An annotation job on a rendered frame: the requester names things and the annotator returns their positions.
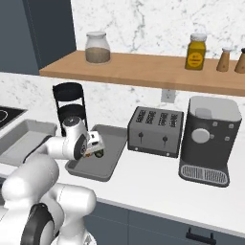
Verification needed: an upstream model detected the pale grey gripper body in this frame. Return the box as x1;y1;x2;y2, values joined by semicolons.
83;139;106;158

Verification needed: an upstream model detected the grey baking tray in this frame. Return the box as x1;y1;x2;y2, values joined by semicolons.
64;123;129;183

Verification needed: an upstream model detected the grey four-slot toaster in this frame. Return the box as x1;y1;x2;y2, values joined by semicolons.
126;105;186;159

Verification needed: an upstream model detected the dark blue drawer front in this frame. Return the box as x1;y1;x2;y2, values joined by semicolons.
83;200;130;245
127;209;245;245

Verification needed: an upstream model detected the black hob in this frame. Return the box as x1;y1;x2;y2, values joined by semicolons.
0;105;29;131

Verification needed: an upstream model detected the glass jar with brown contents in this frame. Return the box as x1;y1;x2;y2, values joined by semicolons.
84;31;112;66

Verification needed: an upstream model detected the dark grey coffee machine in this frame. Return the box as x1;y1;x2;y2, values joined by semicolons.
178;95;243;189

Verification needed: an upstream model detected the yellow bottle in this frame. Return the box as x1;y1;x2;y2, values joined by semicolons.
184;33;208;72

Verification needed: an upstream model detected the wooden shaker with white cap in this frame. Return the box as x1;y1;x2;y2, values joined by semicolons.
215;46;234;73

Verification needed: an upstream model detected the wooden shaker with black cap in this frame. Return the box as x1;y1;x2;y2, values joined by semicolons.
234;47;245;75

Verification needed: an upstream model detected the black wire stand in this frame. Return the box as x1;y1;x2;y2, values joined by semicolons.
52;81;89;138

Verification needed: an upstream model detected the white wall socket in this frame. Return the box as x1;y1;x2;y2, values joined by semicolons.
160;88;177;104

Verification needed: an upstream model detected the wooden wall shelf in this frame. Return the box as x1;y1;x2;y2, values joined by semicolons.
38;50;245;98

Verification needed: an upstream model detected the dark blue wall cupboard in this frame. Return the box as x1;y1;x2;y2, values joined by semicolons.
0;0;78;77

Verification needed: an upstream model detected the black drawer handle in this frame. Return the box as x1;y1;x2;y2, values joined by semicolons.
185;227;216;242

